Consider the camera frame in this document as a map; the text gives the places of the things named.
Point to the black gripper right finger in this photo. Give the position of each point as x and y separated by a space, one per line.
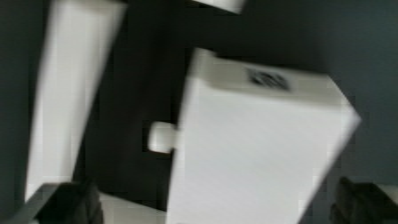
364 205

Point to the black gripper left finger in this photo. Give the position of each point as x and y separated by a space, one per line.
63 204

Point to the white drawer with knob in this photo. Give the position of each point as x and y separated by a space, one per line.
268 121

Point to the white front fence bar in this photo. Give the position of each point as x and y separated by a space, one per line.
83 27

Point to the white right fence block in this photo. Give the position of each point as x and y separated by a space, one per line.
230 5

